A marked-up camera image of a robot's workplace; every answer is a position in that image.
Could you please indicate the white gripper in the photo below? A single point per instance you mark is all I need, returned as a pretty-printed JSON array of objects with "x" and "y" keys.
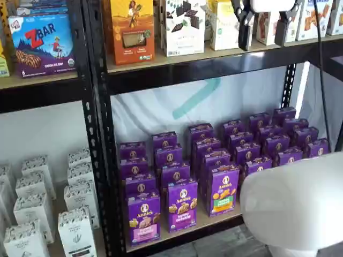
[{"x": 270, "y": 5}]

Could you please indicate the purple Annie's box pink patch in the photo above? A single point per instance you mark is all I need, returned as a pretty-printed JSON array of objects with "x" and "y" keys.
[{"x": 144, "y": 222}]

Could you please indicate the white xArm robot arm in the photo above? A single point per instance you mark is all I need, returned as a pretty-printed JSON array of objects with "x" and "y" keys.
[{"x": 289, "y": 203}]

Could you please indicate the pretzel crackers cheddar box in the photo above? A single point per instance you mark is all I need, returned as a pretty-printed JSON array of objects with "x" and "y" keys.
[{"x": 265, "y": 29}]

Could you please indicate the Simple Mills bar box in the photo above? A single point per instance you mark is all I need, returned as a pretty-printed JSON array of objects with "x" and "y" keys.
[
  {"x": 225, "y": 26},
  {"x": 211, "y": 16}
]

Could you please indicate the pretzel crackers sea salt box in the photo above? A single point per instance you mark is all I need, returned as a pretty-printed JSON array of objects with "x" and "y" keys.
[{"x": 308, "y": 24}]

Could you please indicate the white cracker box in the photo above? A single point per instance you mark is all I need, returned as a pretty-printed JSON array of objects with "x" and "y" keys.
[{"x": 336, "y": 18}]

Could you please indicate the Simple Mills sweet thins box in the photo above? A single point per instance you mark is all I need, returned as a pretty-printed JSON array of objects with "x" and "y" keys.
[{"x": 185, "y": 32}]

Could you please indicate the purple Annie's box brown patch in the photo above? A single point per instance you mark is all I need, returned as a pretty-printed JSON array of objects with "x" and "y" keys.
[{"x": 288, "y": 158}]

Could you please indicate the orange snack box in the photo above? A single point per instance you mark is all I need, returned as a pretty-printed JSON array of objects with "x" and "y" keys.
[{"x": 132, "y": 32}]

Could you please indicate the purple Annie's box yellow patch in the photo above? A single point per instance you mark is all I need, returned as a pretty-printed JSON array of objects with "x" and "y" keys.
[{"x": 258, "y": 166}]

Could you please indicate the purple Annie's box green patch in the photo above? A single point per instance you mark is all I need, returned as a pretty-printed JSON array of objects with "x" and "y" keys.
[{"x": 223, "y": 192}]

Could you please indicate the purple Annie's box violet patch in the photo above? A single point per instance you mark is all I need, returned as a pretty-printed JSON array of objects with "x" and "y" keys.
[{"x": 182, "y": 208}]

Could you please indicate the purple ZBar box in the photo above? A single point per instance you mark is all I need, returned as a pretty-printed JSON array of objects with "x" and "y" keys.
[{"x": 43, "y": 48}]

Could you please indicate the white patterned pantry box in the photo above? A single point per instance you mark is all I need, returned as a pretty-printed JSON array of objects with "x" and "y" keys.
[
  {"x": 34, "y": 164},
  {"x": 80, "y": 174},
  {"x": 25, "y": 241},
  {"x": 32, "y": 211},
  {"x": 5, "y": 203},
  {"x": 5, "y": 172},
  {"x": 79, "y": 156},
  {"x": 30, "y": 184},
  {"x": 80, "y": 198},
  {"x": 76, "y": 235}
]

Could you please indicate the blue ZBar box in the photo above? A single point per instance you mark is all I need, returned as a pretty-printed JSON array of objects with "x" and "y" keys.
[{"x": 40, "y": 8}]

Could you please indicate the green snack box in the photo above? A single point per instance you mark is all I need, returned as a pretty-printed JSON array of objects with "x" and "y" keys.
[{"x": 3, "y": 64}]

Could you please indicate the black metal shelving rack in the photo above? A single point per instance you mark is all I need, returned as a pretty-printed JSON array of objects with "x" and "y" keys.
[
  {"x": 187, "y": 73},
  {"x": 40, "y": 97}
]

